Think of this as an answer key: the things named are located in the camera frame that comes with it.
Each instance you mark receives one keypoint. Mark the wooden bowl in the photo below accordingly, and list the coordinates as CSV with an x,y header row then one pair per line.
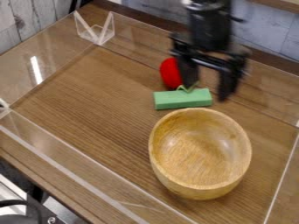
x,y
201,153

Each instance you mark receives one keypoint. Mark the green rectangular block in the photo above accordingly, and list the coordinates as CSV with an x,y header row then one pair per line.
x,y
179,99

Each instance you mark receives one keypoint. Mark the clear acrylic tray walls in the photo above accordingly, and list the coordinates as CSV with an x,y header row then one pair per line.
x,y
79,116

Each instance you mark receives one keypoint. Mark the black metal bracket with screw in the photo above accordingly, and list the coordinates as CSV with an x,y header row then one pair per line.
x,y
48,216

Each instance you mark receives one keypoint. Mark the red plush fruit green leaf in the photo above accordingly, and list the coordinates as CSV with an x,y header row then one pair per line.
x,y
171,77

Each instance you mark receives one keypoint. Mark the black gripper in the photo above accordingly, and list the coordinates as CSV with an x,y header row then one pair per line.
x,y
218,54

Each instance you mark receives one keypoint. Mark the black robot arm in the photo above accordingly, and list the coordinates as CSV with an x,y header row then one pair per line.
x,y
210,19

